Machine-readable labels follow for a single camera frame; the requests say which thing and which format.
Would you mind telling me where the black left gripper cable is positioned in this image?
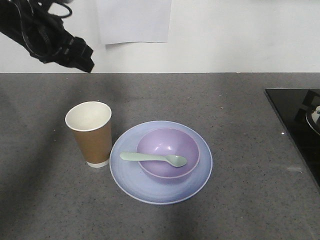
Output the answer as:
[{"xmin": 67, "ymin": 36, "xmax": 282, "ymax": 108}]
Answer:
[{"xmin": 14, "ymin": 0, "xmax": 73, "ymax": 55}]

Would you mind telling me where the light blue plate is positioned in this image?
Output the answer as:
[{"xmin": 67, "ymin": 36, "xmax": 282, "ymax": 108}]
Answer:
[{"xmin": 109, "ymin": 120, "xmax": 214, "ymax": 205}]

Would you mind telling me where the black gas stove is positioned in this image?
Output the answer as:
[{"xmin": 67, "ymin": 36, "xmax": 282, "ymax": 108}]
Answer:
[{"xmin": 265, "ymin": 88, "xmax": 320, "ymax": 185}]

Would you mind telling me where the purple plastic bowl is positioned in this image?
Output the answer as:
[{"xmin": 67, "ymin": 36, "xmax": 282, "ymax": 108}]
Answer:
[{"xmin": 136, "ymin": 128, "xmax": 200, "ymax": 184}]

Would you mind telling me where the brown paper cup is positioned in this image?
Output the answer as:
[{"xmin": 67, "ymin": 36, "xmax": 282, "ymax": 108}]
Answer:
[{"xmin": 64, "ymin": 101, "xmax": 112, "ymax": 168}]

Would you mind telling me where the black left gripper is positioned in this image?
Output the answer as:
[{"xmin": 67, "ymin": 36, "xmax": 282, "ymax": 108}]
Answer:
[{"xmin": 0, "ymin": 0, "xmax": 95, "ymax": 73}]

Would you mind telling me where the pale green plastic spoon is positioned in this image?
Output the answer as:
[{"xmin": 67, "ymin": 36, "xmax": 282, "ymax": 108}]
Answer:
[{"xmin": 120, "ymin": 152, "xmax": 188, "ymax": 168}]

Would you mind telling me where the white paper sheet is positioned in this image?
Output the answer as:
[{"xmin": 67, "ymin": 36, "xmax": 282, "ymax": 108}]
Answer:
[{"xmin": 96, "ymin": 0, "xmax": 172, "ymax": 45}]

